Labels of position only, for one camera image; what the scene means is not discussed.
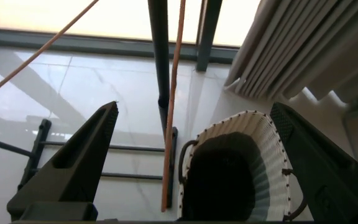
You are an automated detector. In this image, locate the grey curtain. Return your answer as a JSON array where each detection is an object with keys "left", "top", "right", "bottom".
[{"left": 224, "top": 0, "right": 358, "bottom": 103}]

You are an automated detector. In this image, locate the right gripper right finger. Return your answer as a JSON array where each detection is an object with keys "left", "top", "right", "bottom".
[{"left": 269, "top": 101, "right": 358, "bottom": 223}]

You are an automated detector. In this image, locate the white laundry basket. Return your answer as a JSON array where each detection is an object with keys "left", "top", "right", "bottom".
[{"left": 177, "top": 110, "right": 309, "bottom": 222}]

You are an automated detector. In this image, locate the window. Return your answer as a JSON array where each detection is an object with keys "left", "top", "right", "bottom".
[{"left": 0, "top": 0, "right": 262, "bottom": 72}]

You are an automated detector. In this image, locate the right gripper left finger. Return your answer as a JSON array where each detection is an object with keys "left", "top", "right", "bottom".
[{"left": 7, "top": 101, "right": 120, "bottom": 221}]

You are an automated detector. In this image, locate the black garment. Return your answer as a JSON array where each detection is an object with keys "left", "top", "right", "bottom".
[{"left": 181, "top": 146, "right": 257, "bottom": 222}]

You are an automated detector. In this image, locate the black clothes rack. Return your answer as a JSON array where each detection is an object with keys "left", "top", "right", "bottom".
[{"left": 0, "top": 0, "right": 179, "bottom": 209}]

